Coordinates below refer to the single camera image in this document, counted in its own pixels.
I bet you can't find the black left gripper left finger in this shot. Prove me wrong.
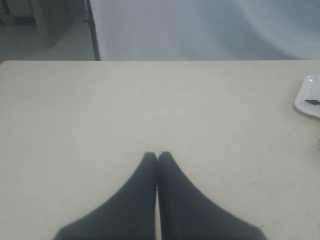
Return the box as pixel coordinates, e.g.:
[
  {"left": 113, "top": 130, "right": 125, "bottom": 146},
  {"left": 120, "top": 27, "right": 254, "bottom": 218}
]
[{"left": 55, "top": 152, "right": 157, "bottom": 240}]

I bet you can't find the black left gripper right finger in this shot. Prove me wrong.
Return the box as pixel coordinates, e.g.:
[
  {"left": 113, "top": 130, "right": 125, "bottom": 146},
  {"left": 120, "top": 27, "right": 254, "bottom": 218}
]
[{"left": 157, "top": 151, "right": 266, "bottom": 240}]

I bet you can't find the red flag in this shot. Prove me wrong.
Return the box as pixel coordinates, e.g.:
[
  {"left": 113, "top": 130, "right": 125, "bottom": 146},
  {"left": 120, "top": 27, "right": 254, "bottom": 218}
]
[{"left": 305, "top": 99, "right": 320, "bottom": 106}]

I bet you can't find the white rectangular tray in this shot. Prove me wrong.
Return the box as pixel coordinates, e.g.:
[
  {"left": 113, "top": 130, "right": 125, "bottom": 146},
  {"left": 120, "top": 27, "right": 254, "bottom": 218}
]
[{"left": 294, "top": 74, "right": 320, "bottom": 118}]

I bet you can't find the white backdrop cloth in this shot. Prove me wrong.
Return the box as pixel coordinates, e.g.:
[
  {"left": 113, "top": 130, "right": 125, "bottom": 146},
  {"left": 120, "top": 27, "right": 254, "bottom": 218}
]
[{"left": 89, "top": 0, "right": 320, "bottom": 61}]

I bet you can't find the black backdrop stand pole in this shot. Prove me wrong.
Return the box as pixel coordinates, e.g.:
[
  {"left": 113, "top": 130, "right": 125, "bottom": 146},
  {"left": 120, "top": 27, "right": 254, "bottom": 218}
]
[{"left": 83, "top": 0, "right": 101, "bottom": 61}]

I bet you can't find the beige cabinet in background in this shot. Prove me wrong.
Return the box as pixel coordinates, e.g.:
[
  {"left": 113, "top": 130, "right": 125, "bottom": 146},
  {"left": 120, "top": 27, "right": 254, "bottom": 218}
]
[{"left": 0, "top": 0, "right": 86, "bottom": 47}]

